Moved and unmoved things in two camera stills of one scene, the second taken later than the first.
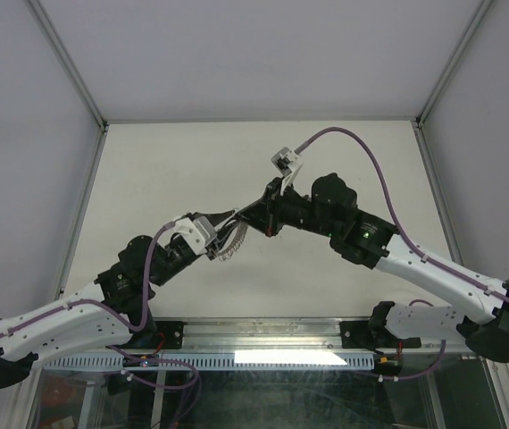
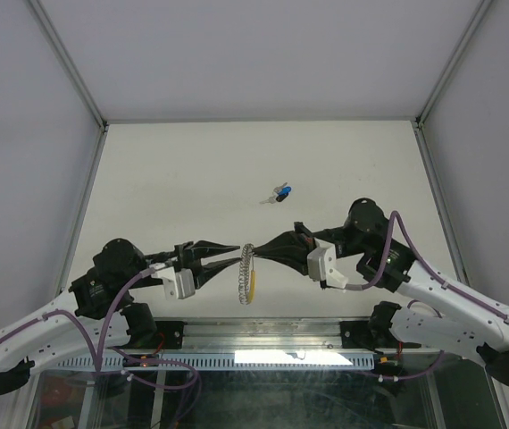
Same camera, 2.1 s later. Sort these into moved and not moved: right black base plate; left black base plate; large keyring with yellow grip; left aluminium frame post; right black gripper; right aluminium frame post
Moved: large keyring with yellow grip; right black gripper
Not moved: right aluminium frame post; left aluminium frame post; left black base plate; right black base plate
